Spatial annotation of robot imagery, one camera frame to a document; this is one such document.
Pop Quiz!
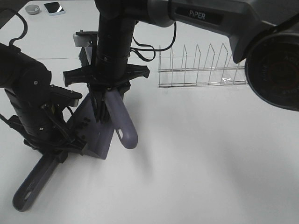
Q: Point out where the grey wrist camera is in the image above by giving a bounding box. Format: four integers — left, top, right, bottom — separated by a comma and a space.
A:
73, 30, 98, 47
50, 84, 83, 108

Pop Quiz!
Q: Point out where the purple hand brush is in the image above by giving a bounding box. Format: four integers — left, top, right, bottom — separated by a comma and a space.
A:
78, 45, 138, 150

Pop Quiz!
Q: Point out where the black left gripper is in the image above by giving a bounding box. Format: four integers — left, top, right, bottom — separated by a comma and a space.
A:
6, 86, 86, 163

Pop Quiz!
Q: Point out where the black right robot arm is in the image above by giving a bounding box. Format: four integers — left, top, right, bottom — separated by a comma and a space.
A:
64, 0, 299, 111

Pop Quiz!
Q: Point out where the purple plastic dustpan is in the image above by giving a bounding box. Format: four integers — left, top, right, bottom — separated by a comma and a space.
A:
8, 92, 114, 212

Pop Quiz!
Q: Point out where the small grey round cap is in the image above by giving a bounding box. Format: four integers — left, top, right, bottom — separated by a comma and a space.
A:
25, 4, 41, 15

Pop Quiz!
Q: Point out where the pile of coffee beans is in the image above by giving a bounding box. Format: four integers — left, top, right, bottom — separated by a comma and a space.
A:
76, 117, 90, 140

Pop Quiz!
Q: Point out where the metal wire rack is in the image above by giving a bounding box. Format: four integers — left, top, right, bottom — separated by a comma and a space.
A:
158, 43, 248, 88

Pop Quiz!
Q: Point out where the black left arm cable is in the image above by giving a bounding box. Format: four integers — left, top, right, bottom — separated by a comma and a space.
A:
0, 8, 28, 47

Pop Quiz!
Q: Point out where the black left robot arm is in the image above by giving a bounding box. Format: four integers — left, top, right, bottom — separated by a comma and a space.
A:
0, 44, 86, 157

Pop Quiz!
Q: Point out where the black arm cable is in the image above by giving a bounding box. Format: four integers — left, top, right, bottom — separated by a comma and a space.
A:
0, 8, 28, 47
130, 21, 177, 62

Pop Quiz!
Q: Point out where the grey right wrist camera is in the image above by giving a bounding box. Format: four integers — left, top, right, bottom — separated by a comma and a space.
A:
73, 30, 98, 47

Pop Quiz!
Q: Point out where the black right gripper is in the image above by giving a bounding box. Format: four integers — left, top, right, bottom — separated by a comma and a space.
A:
63, 42, 150, 121

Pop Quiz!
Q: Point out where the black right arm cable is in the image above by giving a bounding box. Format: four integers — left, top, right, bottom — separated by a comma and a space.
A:
130, 21, 177, 62

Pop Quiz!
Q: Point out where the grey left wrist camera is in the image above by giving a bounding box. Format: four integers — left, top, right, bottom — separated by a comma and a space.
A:
50, 84, 83, 108

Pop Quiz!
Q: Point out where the smartphone in blue case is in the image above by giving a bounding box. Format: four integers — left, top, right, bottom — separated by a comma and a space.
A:
44, 2, 65, 16

